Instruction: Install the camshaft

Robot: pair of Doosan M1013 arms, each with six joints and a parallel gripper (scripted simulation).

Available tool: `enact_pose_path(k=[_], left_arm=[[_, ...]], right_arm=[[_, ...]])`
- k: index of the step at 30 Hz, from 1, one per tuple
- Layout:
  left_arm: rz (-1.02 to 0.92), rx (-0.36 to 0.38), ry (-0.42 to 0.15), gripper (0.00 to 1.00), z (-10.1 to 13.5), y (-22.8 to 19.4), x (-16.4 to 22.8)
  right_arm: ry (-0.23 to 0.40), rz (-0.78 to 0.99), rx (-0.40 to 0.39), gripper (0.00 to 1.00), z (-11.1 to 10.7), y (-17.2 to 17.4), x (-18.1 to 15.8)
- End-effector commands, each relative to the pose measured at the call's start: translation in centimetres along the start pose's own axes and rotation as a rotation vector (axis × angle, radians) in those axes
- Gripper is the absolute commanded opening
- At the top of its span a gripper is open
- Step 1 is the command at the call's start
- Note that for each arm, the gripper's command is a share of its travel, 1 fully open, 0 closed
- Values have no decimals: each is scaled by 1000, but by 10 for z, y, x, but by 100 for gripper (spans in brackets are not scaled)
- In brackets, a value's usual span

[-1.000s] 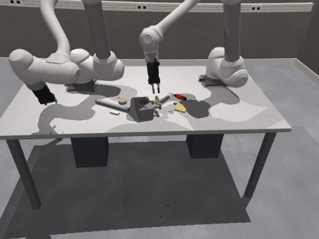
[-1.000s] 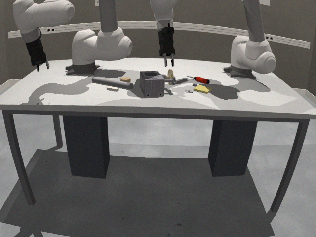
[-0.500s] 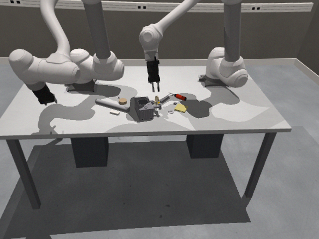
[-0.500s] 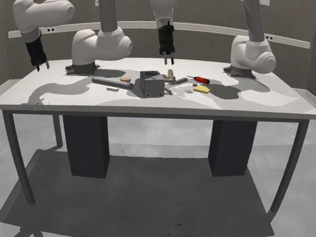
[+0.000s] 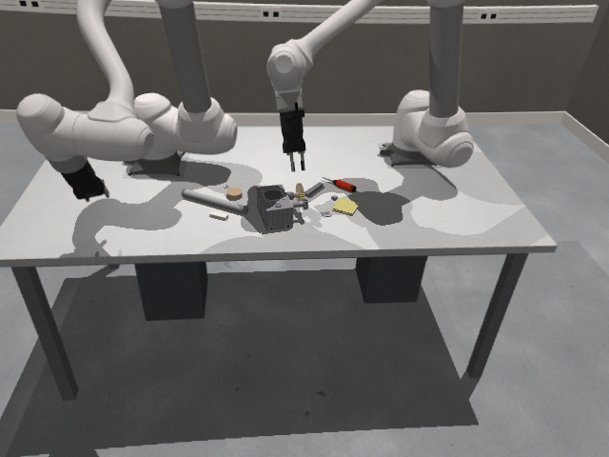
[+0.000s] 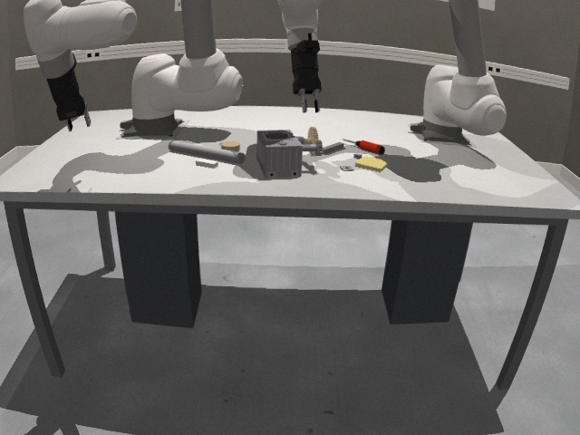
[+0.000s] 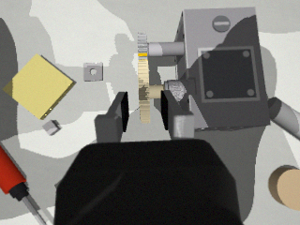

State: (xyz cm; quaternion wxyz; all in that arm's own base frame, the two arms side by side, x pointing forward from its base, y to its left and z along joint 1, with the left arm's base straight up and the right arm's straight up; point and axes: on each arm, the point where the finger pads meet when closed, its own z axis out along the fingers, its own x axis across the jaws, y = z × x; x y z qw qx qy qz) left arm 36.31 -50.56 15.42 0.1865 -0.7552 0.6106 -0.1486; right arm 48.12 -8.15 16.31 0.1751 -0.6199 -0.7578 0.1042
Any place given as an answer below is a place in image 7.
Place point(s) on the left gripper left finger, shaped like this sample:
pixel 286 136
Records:
pixel 110 126

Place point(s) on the grey metal shaft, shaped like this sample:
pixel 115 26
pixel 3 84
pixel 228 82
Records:
pixel 284 115

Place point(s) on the red cylinder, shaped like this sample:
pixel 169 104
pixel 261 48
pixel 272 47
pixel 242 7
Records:
pixel 12 182

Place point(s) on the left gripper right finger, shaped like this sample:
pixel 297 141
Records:
pixel 180 124

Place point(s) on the tan gear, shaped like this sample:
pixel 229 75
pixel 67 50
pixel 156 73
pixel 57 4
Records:
pixel 147 91

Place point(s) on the grey square washer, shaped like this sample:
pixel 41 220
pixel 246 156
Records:
pixel 87 77

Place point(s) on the pale yellow square pad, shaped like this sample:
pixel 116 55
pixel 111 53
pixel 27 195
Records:
pixel 38 86

